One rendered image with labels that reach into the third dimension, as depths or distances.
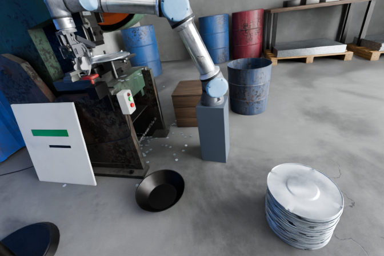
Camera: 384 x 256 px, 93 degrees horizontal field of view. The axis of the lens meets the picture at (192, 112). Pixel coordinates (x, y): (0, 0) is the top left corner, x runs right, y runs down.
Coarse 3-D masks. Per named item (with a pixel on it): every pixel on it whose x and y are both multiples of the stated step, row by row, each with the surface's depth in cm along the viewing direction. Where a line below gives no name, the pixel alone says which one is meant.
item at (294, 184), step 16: (272, 176) 88; (288, 176) 87; (304, 176) 86; (320, 176) 85; (272, 192) 81; (288, 192) 80; (304, 192) 78; (320, 192) 78; (336, 192) 77; (304, 208) 73; (320, 208) 72; (336, 208) 72
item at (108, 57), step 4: (124, 52) 132; (128, 52) 128; (96, 56) 129; (100, 56) 131; (104, 56) 124; (108, 56) 122; (112, 56) 120; (116, 56) 120; (120, 56) 119; (124, 56) 116; (92, 60) 119; (96, 60) 117; (100, 60) 115; (104, 60) 113; (108, 60) 109; (112, 60) 110
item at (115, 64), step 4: (128, 56) 116; (132, 56) 119; (116, 60) 114; (120, 60) 113; (104, 64) 119; (108, 64) 118; (112, 64) 118; (116, 64) 122; (120, 64) 126; (104, 68) 120; (108, 68) 120; (112, 68) 119; (116, 68) 122; (120, 68) 126; (112, 72) 121; (116, 72) 122; (120, 72) 126; (116, 76) 122; (120, 76) 126
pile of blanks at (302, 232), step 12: (276, 204) 78; (276, 216) 81; (288, 216) 75; (336, 216) 69; (276, 228) 84; (288, 228) 78; (300, 228) 74; (312, 228) 72; (324, 228) 72; (288, 240) 82; (300, 240) 77; (312, 240) 75; (324, 240) 76
